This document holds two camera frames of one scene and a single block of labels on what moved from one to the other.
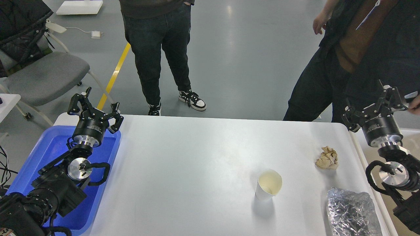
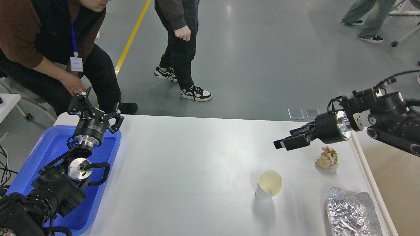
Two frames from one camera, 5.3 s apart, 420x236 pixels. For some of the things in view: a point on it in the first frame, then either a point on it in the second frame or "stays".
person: x=364 y=41 to x=48 y=51
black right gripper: x=379 y=125 to x=328 y=127
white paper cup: x=269 y=183 stays
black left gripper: x=90 y=129 stays
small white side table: x=9 y=101 stays
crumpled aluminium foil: x=351 y=213 stays
